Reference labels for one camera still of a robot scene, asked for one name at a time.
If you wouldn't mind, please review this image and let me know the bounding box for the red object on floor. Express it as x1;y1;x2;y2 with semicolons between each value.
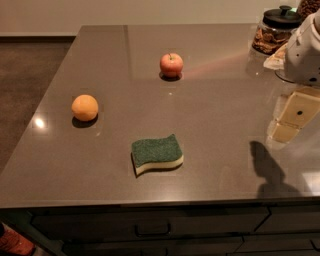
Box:
0;223;35;256

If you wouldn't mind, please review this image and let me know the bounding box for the jar of brown snacks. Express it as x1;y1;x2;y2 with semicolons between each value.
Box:
297;0;320;20

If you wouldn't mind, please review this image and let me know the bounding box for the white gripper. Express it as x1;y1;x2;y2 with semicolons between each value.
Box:
267;13;320;143

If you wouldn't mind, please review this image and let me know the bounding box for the orange fruit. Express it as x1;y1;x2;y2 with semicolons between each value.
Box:
71;95;99;122

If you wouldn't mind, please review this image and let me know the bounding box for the glass jar with black lid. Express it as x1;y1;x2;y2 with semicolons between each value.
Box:
252;5;301;55

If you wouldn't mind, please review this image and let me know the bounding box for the upper dark cabinet drawer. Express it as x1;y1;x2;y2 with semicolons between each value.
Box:
32;207;268;242

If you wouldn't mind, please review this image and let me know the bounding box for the green and yellow sponge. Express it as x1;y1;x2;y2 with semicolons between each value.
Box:
131;134;184;176

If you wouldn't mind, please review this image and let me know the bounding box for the red apple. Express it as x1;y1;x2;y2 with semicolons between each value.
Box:
160;53;184;78

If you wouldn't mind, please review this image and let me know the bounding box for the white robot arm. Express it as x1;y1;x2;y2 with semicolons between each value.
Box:
263;10;320;143

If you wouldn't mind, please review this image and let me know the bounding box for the dark drawer handle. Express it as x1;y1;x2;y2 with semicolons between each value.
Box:
134;223;172;238

